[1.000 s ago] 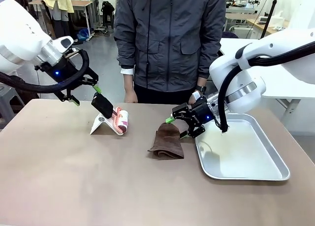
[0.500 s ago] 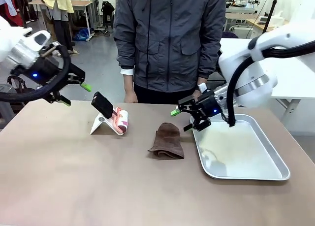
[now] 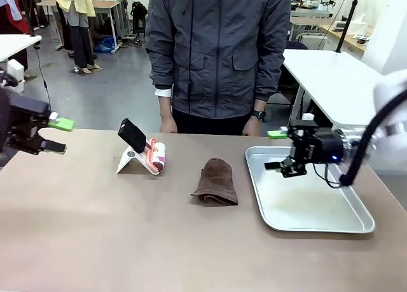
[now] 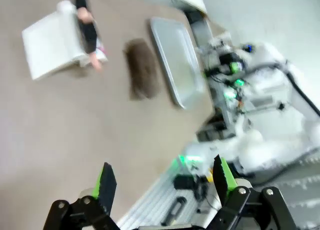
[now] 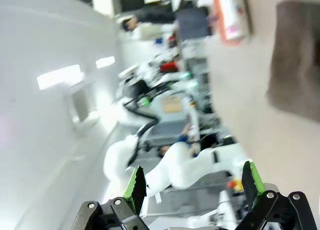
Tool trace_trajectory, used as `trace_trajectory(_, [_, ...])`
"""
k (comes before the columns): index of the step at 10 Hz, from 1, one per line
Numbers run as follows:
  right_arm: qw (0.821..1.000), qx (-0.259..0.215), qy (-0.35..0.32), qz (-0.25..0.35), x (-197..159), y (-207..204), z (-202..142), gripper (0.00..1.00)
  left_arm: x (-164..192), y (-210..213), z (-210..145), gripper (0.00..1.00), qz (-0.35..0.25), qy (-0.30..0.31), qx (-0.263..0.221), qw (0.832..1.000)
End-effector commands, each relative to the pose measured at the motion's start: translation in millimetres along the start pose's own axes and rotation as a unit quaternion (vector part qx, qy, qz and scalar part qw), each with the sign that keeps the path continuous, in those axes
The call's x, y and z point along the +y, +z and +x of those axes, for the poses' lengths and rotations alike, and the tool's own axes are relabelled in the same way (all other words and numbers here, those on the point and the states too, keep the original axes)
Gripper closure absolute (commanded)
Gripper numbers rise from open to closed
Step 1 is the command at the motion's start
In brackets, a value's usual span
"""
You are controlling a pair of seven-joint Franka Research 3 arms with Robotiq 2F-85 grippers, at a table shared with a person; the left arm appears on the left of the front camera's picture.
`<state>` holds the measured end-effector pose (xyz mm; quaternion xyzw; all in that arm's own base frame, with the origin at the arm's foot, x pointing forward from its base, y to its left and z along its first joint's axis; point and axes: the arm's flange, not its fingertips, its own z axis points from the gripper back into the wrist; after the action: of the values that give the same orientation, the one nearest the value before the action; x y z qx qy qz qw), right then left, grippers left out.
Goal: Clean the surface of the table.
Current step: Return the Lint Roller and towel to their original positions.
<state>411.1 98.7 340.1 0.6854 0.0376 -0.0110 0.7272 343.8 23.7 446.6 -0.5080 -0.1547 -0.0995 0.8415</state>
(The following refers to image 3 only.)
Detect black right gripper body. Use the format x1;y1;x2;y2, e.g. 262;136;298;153
290;120;345;165

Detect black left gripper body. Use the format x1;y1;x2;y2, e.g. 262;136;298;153
0;90;52;155

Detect brown cloth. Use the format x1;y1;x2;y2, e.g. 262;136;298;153
190;157;239;207

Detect pink lint roller black handle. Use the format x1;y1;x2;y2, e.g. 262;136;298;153
116;117;168;174

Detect person left forearm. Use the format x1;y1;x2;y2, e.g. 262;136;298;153
252;46;286;120

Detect person right forearm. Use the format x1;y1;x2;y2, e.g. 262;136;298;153
148;46;176;120

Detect person left hand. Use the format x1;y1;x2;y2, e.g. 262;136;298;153
242;116;263;137

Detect person right hand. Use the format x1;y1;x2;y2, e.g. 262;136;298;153
159;116;179;134

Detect silver metal tray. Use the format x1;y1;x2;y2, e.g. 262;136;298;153
244;145;376;234

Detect large white side table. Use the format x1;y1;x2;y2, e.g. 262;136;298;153
280;48;386;137

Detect black trousers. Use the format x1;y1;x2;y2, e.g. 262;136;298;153
171;106;256;137

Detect small white side table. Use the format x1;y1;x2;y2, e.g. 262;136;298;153
0;34;43;64

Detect blue plastic bag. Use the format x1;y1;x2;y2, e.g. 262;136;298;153
94;35;117;55

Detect dark office chair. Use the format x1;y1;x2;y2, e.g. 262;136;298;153
285;40;309;51

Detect bystander in white shirt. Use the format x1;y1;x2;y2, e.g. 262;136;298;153
0;0;30;36

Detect wood top side desk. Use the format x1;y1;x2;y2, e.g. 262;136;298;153
317;22;368;55

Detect person in grey jacket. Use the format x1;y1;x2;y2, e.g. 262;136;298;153
144;0;292;120

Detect white background workbench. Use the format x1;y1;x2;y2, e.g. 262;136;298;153
289;5;334;20

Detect wood top background desk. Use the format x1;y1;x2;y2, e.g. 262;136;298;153
36;0;123;53

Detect white tissue box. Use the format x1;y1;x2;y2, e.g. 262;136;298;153
350;14;367;36

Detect black tripod pole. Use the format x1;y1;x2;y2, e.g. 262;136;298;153
336;0;364;53

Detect black chair with bag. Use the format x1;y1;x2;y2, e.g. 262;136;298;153
130;0;150;37

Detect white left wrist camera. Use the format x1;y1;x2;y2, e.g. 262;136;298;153
6;59;25;94

